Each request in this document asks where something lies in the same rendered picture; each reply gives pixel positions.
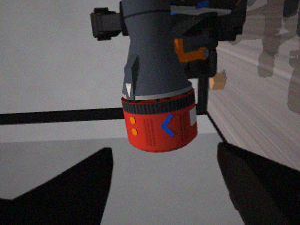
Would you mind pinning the brown block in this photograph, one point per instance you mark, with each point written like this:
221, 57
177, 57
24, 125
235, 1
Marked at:
218, 82

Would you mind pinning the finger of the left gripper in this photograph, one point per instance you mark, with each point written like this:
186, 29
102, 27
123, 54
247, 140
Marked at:
201, 24

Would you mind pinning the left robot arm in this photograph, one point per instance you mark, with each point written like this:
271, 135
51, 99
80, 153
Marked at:
106, 25

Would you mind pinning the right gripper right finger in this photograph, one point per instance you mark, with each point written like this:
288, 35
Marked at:
265, 192

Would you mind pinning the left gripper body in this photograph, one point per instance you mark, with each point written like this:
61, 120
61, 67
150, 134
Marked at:
195, 69

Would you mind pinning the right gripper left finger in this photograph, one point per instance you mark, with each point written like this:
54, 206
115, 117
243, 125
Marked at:
77, 196

